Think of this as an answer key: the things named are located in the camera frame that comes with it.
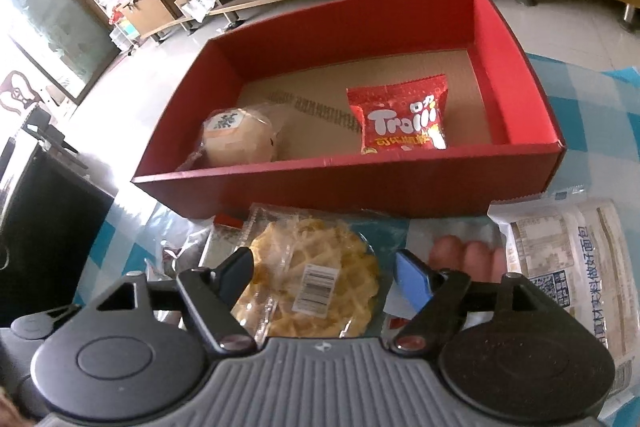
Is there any black cabinet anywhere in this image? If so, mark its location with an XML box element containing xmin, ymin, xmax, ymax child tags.
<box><xmin>0</xmin><ymin>142</ymin><xmax>118</xmax><ymax>328</ymax></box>

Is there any red cardboard box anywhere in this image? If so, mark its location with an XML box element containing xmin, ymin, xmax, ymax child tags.
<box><xmin>131</xmin><ymin>0</ymin><xmax>567</xmax><ymax>219</ymax></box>

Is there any small plastic drawer cart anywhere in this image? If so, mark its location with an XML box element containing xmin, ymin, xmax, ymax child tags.
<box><xmin>110</xmin><ymin>7</ymin><xmax>143</xmax><ymax>53</ymax></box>

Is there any carved wooden chair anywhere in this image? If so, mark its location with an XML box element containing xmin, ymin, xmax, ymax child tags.
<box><xmin>0</xmin><ymin>70</ymin><xmax>51</xmax><ymax>118</ymax></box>

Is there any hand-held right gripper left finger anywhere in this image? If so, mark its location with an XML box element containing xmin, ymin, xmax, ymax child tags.
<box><xmin>95</xmin><ymin>247</ymin><xmax>258</xmax><ymax>354</ymax></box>

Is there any round wrapped pastry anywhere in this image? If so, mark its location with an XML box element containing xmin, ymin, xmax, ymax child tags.
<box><xmin>190</xmin><ymin>103</ymin><xmax>281</xmax><ymax>168</ymax></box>

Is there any glass sliding door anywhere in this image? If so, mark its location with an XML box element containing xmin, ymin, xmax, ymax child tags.
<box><xmin>5</xmin><ymin>0</ymin><xmax>121</xmax><ymax>103</ymax></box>

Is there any clear-wrapped waffle packet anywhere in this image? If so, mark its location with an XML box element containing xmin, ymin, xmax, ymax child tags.
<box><xmin>230</xmin><ymin>203</ymin><xmax>396</xmax><ymax>340</ymax></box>

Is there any red gummy candy packet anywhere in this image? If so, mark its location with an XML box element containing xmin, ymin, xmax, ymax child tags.
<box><xmin>346</xmin><ymin>74</ymin><xmax>449</xmax><ymax>155</ymax></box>

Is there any large white snack packet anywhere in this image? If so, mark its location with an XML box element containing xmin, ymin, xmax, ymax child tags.
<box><xmin>487</xmin><ymin>187</ymin><xmax>633</xmax><ymax>408</ymax></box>

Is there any open cardboard box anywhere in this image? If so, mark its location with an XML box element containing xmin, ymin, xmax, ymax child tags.
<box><xmin>175</xmin><ymin>0</ymin><xmax>216</xmax><ymax>20</ymax></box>

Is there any silver foil snack packet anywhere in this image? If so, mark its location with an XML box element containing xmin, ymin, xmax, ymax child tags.
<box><xmin>145</xmin><ymin>229</ymin><xmax>221</xmax><ymax>283</ymax></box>

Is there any pink sausage packet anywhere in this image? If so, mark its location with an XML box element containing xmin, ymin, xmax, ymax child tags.
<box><xmin>382</xmin><ymin>232</ymin><xmax>508</xmax><ymax>333</ymax></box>

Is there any blue checkered tablecloth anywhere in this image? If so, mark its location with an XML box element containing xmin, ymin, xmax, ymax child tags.
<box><xmin>70</xmin><ymin>52</ymin><xmax>640</xmax><ymax>408</ymax></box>

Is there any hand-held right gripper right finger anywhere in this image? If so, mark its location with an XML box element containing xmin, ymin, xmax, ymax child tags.
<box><xmin>387</xmin><ymin>249</ymin><xmax>547</xmax><ymax>356</ymax></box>

